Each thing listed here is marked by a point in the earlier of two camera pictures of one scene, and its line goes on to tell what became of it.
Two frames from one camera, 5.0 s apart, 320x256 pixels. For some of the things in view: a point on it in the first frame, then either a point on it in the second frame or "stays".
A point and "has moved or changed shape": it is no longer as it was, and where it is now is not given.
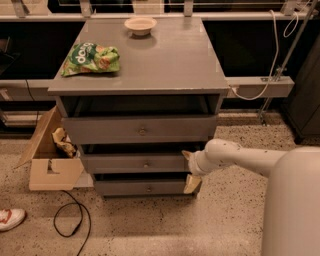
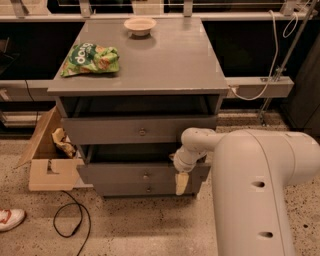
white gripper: [194, 165] → [182, 164]
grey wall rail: [241, 87] stays
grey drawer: [135, 163] has moved or changed shape
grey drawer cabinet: [134, 123] stays
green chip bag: [90, 57] stays
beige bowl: [140, 26] stays
